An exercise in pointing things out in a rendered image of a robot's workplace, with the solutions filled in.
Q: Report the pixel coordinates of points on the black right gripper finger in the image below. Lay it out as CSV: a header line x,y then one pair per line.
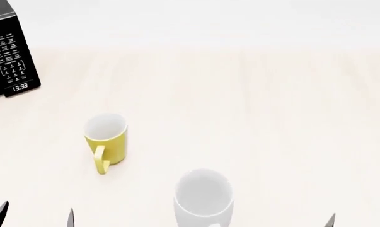
x,y
330,221

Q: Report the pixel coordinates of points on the yellow and white mug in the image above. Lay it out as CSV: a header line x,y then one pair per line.
x,y
113,146

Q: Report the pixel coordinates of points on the black microwave oven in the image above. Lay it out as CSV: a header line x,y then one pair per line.
x,y
7,52

